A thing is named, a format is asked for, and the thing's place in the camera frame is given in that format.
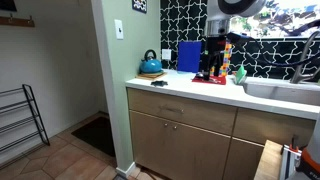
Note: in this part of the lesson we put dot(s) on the dark serving spoon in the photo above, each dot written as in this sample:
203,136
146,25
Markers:
199,76

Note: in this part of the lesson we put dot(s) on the green sponge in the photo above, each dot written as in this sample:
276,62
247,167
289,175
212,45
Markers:
240,75

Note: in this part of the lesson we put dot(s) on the light wooden board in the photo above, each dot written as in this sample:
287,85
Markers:
269,163

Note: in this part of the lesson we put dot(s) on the dark framed picture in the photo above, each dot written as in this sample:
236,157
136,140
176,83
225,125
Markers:
7,4

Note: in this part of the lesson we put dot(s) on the red cloth mat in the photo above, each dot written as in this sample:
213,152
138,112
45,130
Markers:
213,81

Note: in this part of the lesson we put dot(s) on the metal mounting frame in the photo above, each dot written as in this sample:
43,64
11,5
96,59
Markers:
288,163

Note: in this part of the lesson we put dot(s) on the wooden coat hook rail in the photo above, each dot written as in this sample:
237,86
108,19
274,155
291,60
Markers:
16,22

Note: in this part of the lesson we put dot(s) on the small black object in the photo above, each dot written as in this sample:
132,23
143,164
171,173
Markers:
159,83

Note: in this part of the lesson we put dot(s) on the white light switch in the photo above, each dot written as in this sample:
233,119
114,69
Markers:
118,29

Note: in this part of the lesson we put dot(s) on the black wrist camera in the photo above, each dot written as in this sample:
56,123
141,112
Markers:
237,37

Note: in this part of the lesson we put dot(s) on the wooden trivet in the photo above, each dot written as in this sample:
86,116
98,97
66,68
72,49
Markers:
151,76

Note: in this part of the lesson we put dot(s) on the metal faucet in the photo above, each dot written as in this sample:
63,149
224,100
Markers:
300,66

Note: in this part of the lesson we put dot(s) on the wooden sink panel front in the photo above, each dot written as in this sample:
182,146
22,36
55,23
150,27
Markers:
273,126

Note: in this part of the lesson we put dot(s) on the black shoe rack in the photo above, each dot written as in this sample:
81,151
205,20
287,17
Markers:
33,113

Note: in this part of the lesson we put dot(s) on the patterned wall picture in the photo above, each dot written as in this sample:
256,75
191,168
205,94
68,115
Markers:
139,5

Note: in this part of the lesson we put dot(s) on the steel sink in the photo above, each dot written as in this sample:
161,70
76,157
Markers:
283,91

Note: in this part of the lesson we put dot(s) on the white wall outlet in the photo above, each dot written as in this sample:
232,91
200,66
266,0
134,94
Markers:
166,54

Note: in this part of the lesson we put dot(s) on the metal cabinet knob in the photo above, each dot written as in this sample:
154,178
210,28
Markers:
165,125
174,127

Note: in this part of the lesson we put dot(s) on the blue kettle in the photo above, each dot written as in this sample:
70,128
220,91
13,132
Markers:
150,65

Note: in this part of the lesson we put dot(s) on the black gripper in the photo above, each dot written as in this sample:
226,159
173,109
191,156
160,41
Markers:
215,45

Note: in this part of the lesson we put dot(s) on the wide wooden drawer front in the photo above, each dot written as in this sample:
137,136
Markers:
200,111

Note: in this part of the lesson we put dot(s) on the wooden cabinet door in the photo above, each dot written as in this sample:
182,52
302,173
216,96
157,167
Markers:
200,156
150,143
243,160

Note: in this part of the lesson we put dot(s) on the dark door mat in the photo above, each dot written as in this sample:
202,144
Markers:
95,135

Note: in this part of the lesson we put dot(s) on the blue cutting board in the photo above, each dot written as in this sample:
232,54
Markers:
189,56

